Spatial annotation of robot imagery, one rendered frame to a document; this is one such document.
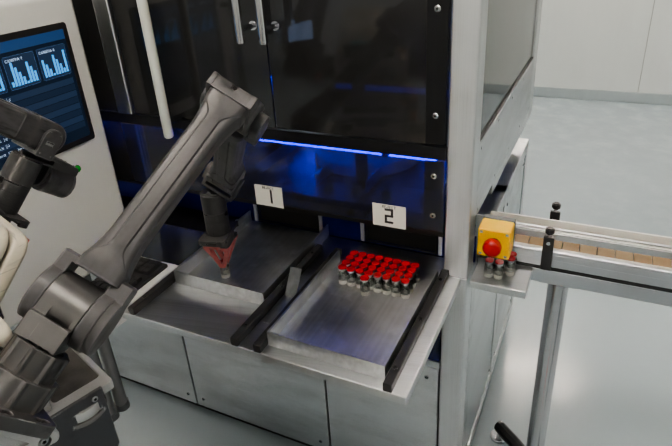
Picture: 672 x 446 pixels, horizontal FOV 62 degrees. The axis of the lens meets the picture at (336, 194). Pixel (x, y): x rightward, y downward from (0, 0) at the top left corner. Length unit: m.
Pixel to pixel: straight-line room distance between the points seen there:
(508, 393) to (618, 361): 0.50
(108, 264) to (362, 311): 0.66
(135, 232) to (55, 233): 0.88
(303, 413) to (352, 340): 0.79
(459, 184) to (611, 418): 1.35
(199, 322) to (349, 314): 0.34
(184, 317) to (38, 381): 0.62
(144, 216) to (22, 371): 0.22
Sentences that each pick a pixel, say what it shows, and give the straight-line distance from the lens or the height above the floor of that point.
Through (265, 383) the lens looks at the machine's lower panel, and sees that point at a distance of 1.95.
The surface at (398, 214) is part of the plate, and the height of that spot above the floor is 1.03.
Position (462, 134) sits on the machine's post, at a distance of 1.21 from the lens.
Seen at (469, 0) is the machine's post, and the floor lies 1.52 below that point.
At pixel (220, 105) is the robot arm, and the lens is 0.82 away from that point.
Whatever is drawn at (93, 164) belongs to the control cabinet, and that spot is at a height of 1.10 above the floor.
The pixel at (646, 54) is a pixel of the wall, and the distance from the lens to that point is 5.85.
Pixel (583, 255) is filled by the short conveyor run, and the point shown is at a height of 0.93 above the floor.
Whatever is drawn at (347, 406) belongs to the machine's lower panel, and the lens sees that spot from 1.82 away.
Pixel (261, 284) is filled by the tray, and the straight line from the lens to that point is 1.38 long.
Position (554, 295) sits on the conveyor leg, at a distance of 1.53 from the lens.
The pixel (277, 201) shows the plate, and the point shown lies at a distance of 1.48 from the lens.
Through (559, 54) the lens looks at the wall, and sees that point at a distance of 5.86.
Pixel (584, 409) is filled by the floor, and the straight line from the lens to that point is 2.38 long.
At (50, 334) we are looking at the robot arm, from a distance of 0.75.
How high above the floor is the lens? 1.66
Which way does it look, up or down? 26 degrees down
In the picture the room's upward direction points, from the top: 4 degrees counter-clockwise
